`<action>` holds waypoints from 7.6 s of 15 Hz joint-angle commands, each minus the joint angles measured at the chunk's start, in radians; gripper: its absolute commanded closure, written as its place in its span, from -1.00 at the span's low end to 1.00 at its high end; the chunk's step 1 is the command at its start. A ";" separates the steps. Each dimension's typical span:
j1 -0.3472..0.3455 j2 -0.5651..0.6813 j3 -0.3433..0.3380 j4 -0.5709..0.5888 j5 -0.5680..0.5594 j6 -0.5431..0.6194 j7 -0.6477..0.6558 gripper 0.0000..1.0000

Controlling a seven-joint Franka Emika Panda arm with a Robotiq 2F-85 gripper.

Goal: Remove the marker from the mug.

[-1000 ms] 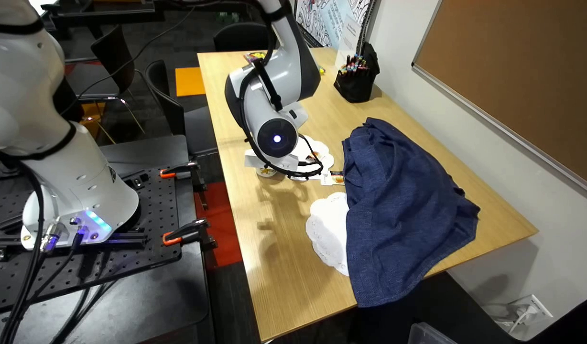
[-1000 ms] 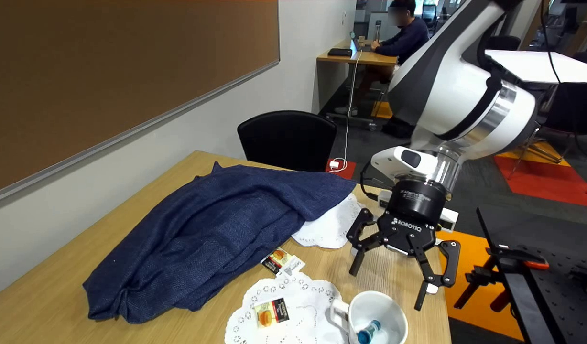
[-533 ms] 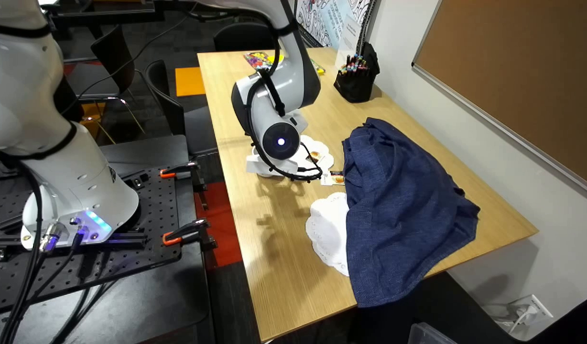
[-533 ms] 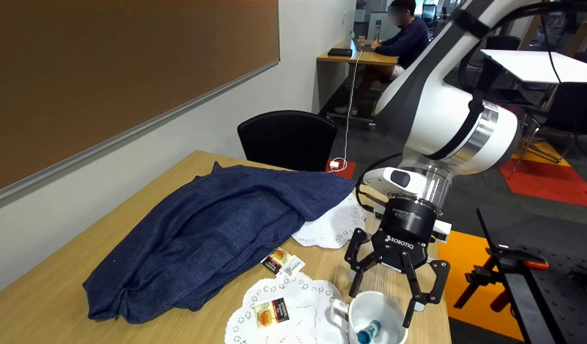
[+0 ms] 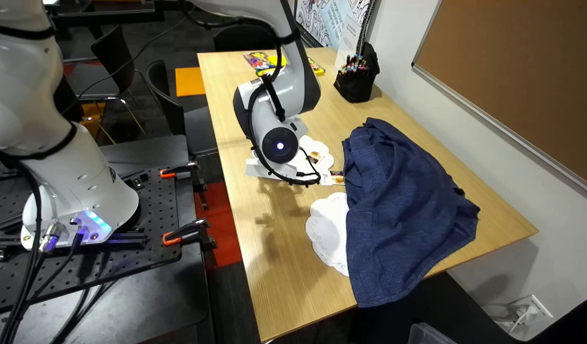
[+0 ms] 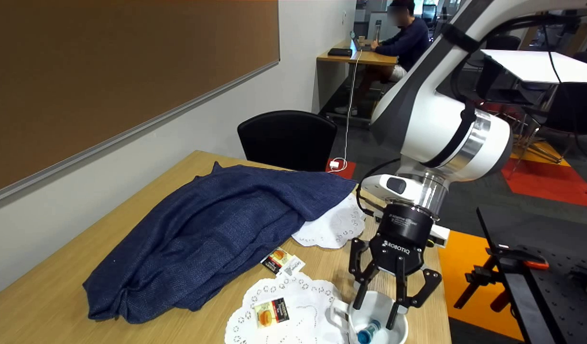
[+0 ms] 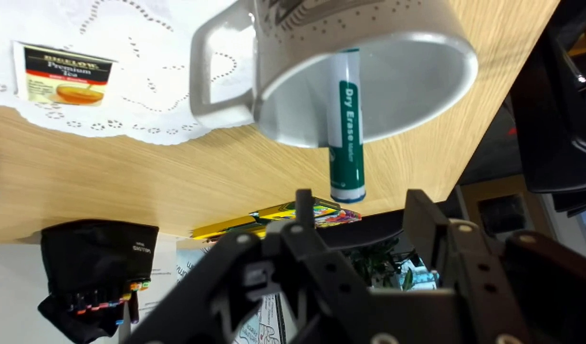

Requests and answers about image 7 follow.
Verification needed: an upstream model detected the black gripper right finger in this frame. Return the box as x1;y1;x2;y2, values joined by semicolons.
401;187;586;344

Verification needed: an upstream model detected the black fabric pen pouch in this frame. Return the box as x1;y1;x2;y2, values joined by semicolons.
35;218;163;344

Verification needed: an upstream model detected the black office chair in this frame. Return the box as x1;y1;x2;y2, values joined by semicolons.
512;0;586;216

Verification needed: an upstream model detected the grey white ceramic mug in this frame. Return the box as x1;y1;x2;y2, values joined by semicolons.
187;0;481;151

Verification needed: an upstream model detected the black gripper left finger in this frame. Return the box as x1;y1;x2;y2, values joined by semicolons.
121;187;375;344

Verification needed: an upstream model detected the white lace paper doily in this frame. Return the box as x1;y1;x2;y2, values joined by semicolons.
0;0;260;149

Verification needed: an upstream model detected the green dry erase marker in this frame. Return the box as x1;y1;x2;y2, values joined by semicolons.
325;46;369;205

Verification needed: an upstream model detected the tea bag packet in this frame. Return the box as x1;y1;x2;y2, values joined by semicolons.
12;40;117;109

